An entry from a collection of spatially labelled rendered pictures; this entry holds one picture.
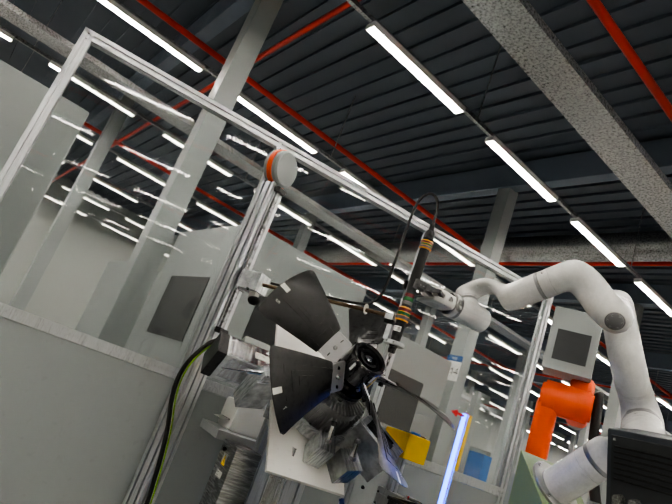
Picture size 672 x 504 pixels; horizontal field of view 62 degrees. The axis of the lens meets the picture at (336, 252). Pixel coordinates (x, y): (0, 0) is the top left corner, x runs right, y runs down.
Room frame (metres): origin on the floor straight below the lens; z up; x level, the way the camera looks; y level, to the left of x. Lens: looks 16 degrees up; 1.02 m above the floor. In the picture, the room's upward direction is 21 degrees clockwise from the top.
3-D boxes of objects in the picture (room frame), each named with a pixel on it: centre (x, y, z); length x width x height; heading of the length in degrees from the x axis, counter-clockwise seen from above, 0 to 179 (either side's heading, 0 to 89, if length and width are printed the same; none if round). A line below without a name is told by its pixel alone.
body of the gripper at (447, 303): (1.79, -0.37, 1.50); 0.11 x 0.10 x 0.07; 113
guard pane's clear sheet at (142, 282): (2.41, 0.00, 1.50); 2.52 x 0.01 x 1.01; 112
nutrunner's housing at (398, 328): (1.74, -0.27, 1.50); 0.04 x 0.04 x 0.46
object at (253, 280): (2.08, 0.25, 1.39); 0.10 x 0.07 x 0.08; 57
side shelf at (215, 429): (2.21, 0.04, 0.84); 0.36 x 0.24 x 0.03; 112
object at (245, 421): (2.21, 0.12, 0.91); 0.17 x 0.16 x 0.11; 22
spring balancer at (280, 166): (2.13, 0.33, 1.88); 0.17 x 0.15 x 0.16; 112
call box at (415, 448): (2.15, -0.49, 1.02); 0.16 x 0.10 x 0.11; 22
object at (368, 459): (1.79, -0.31, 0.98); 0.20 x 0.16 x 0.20; 22
